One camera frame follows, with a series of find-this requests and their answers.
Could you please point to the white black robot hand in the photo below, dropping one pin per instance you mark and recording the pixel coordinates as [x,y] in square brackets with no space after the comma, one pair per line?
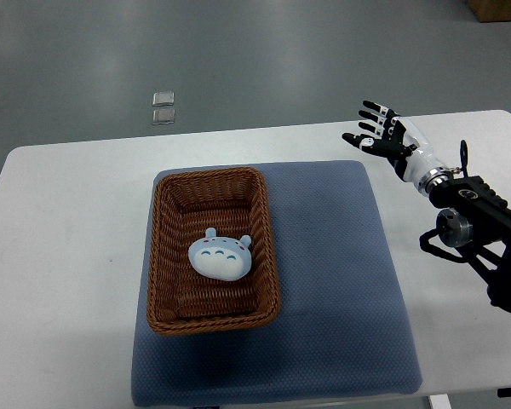
[422,168]

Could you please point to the lower floor socket plate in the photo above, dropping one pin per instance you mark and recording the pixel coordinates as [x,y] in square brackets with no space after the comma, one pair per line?
[163,116]

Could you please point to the floor socket plate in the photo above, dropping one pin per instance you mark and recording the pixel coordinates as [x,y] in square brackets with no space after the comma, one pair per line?
[163,116]
[163,98]

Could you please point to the blue white plush toy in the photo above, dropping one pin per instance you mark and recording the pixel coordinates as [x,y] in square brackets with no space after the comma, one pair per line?
[223,258]

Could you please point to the cardboard box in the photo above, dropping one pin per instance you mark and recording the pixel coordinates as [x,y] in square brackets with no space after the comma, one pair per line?
[487,11]

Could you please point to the brown wicker basket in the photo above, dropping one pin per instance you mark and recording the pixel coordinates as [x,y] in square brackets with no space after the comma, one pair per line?
[179,301]

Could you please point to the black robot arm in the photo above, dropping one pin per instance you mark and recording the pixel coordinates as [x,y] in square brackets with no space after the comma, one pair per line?
[473,226]

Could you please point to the blue fabric mat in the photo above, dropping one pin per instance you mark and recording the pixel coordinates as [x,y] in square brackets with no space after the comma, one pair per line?
[342,331]

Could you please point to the upper floor socket plate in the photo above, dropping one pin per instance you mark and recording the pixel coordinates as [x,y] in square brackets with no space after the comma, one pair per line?
[163,98]

